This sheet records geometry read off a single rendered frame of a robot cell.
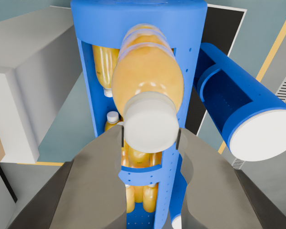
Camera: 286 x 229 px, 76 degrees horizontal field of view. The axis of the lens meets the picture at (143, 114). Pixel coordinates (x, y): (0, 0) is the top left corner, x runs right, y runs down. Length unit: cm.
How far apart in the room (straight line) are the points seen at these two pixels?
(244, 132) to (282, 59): 136
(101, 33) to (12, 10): 148
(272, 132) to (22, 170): 274
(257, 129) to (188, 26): 57
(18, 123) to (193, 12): 51
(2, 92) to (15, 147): 20
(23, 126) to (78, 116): 143
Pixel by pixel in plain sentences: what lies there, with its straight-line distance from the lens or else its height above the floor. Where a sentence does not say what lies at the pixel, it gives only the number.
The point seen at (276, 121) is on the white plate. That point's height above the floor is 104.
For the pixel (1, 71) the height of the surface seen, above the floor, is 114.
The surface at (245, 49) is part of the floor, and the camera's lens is 187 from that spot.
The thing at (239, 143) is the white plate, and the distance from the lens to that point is 85.
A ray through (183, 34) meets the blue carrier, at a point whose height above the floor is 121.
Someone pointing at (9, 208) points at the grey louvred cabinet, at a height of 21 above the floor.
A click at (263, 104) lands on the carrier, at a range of 83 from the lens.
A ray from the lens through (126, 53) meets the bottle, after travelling 18.
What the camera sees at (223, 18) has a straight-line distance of 155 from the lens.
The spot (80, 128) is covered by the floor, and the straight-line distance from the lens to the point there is 212.
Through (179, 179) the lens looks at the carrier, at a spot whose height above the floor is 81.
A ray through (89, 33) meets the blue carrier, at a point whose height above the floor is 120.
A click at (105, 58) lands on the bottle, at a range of 50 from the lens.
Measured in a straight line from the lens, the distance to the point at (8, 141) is 67.
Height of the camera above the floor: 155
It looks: 54 degrees down
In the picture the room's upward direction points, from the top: 176 degrees clockwise
